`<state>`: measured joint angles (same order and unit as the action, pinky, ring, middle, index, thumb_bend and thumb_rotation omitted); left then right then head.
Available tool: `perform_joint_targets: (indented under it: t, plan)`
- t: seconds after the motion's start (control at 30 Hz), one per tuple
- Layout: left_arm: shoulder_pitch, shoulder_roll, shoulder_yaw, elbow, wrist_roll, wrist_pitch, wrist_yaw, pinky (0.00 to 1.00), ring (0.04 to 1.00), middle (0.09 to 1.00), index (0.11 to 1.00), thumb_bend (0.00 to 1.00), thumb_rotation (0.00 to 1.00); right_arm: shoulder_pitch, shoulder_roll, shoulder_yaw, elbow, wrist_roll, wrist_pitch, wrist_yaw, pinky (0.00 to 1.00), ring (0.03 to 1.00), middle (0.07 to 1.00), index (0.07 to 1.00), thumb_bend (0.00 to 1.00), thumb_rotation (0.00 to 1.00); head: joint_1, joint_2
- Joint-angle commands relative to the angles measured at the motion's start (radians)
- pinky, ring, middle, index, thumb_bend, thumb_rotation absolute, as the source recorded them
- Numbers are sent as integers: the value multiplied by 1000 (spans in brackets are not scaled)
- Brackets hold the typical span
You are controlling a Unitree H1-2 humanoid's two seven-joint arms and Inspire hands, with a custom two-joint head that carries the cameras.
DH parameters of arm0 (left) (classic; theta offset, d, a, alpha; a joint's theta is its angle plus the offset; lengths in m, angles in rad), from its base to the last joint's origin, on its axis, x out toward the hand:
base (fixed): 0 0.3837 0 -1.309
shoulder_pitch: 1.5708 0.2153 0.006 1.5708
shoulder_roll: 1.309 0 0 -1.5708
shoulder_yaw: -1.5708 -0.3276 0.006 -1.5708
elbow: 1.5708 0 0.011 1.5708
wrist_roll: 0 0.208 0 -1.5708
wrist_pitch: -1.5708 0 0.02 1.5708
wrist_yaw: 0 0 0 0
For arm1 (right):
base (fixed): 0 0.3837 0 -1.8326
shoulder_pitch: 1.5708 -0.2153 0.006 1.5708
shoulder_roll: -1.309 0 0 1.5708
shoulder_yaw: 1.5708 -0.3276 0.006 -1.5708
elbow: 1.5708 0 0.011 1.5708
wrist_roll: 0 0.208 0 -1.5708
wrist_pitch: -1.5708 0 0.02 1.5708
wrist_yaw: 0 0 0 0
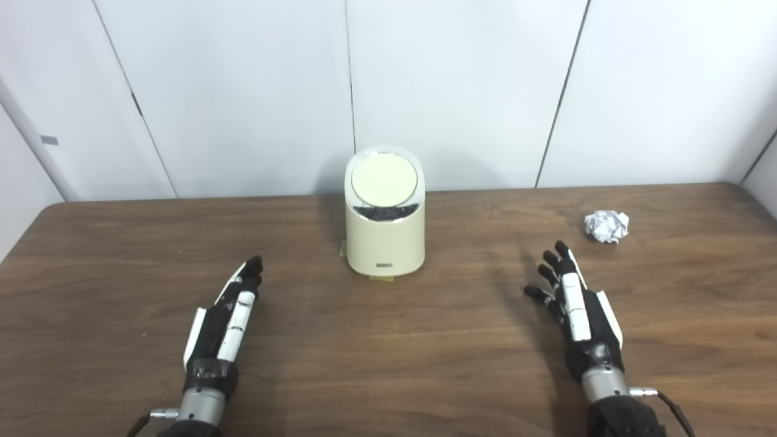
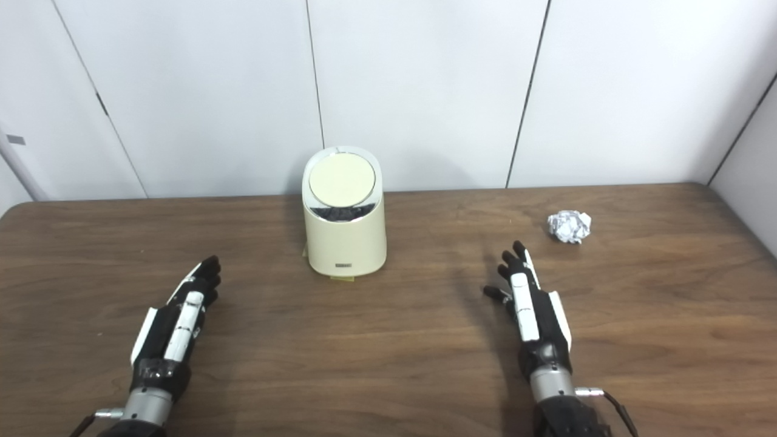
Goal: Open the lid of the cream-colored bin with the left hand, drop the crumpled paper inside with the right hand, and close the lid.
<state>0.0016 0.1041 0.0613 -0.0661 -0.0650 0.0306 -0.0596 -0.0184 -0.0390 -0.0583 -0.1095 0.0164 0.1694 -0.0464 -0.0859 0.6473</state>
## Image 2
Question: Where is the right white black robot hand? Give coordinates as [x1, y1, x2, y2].
[484, 241, 572, 382]

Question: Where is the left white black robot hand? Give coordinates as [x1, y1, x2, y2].
[129, 256, 222, 401]

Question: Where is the white paper ball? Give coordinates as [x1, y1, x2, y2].
[547, 210, 592, 245]

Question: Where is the round cream bin lid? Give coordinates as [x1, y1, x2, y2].
[308, 153, 376, 208]

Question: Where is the yellow tape under bin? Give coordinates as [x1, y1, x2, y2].
[302, 243, 356, 282]

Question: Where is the cream-colored desktop trash bin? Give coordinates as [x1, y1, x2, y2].
[302, 146, 387, 278]

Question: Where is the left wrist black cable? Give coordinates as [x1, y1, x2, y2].
[69, 408, 125, 437]

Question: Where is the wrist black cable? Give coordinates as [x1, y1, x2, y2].
[69, 408, 125, 437]
[575, 387, 639, 437]

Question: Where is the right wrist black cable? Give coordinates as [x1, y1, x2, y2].
[575, 387, 639, 437]

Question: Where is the white wall corner post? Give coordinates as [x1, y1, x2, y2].
[0, 124, 49, 202]

